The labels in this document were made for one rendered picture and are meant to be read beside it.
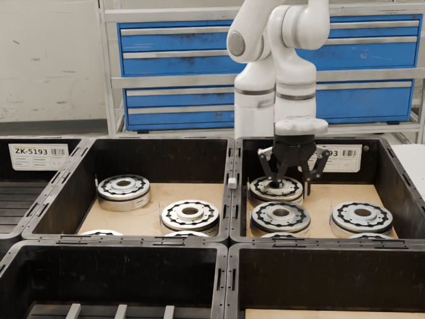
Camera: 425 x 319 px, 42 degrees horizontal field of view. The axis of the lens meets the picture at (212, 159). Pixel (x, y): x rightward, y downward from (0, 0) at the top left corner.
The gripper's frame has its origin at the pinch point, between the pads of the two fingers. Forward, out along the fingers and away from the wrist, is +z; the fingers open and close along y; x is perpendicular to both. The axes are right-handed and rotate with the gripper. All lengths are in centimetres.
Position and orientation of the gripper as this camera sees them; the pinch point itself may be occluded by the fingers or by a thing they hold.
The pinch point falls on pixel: (291, 190)
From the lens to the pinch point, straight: 107.5
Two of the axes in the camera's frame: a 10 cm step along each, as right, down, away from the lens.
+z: 0.3, 9.2, 4.0
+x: 0.5, 4.0, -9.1
